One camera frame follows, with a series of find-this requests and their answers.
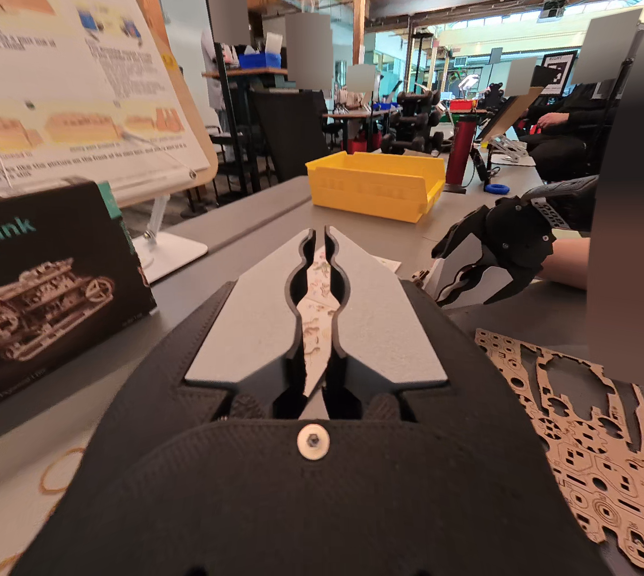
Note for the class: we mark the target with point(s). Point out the laser-cut wooden parts sheet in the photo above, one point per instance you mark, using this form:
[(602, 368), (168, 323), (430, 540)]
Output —
[(578, 440)]

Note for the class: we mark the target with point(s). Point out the yellow plastic bin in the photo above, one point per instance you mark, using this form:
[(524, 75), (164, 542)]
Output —
[(372, 188)]

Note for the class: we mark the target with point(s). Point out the black model kit box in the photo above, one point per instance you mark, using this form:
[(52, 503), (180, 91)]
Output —
[(60, 284)]

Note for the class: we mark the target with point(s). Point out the person's right forearm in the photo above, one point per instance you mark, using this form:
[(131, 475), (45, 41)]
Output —
[(568, 264)]

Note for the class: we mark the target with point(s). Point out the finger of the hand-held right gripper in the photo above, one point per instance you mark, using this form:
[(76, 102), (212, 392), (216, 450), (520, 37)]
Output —
[(460, 259), (490, 286)]

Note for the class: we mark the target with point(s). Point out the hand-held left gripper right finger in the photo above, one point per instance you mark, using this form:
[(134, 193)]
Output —
[(387, 324)]

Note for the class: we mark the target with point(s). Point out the printed instruction page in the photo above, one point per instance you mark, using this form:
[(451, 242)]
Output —
[(75, 82)]

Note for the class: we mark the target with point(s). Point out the black dumbbell rack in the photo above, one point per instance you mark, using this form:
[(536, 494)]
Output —
[(412, 125)]

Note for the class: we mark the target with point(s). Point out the red box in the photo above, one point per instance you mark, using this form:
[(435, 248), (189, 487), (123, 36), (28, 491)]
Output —
[(463, 105)]

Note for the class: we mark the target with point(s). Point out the tilted board on folding stand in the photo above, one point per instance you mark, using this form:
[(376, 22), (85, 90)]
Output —
[(508, 120)]

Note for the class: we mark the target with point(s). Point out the black mesh chair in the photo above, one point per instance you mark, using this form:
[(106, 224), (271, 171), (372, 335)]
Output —
[(289, 133)]

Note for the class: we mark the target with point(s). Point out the red cylinder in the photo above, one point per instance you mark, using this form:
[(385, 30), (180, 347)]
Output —
[(460, 153)]

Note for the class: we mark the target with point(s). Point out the tan rubber band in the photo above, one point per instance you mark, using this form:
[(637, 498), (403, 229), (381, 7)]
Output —
[(48, 483)]

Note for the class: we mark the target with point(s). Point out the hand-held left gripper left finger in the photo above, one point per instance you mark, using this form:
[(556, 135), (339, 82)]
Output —
[(246, 324)]

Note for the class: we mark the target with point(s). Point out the blue plastic bin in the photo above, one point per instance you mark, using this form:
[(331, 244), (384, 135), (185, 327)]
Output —
[(259, 61)]

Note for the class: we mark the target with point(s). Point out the folded paper instruction leaflet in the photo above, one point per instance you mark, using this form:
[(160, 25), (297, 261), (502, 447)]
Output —
[(317, 334)]

